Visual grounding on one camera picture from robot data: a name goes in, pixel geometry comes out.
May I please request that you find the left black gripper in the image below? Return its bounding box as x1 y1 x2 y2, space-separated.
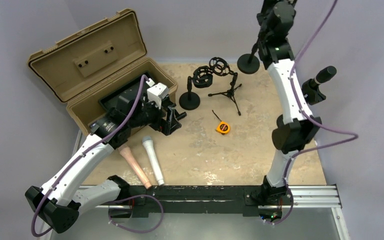
128 94 181 135

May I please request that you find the white grey-headed microphone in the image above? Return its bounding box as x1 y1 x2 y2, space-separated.
142 136 165 186

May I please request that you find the pink microphone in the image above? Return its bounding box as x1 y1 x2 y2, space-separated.
117 144 152 189

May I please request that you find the black tripod shock-mount stand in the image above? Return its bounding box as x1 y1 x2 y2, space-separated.
207 57 242 116

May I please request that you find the black round-base clip stand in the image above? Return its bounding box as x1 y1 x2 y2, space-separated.
237 31 262 75

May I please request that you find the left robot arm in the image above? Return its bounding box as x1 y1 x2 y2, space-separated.
24 96 187 237

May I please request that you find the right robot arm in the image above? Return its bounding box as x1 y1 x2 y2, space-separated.
256 0 319 204

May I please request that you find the black right-side clip stand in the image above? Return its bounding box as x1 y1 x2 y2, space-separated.
301 78 327 106

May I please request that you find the black microphone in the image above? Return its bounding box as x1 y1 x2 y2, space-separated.
314 65 337 85

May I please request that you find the black T-shaped adapter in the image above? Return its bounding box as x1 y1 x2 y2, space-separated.
174 109 187 121

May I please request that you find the yellow tape measure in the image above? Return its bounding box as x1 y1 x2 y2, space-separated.
212 110 231 135

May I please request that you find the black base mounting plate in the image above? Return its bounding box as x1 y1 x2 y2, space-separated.
110 185 292 219

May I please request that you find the tan plastic tool case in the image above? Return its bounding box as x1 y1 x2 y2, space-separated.
27 8 178 135

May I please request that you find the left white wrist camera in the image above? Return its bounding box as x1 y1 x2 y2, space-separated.
145 78 169 109

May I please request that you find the black round-base shock-mount stand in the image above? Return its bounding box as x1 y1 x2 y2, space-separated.
179 65 213 111

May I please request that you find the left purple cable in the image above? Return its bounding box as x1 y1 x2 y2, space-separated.
30 74 151 238

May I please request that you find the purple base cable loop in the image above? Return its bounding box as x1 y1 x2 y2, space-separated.
108 193 166 235

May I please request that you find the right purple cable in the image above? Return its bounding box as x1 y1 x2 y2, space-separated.
281 0 359 190

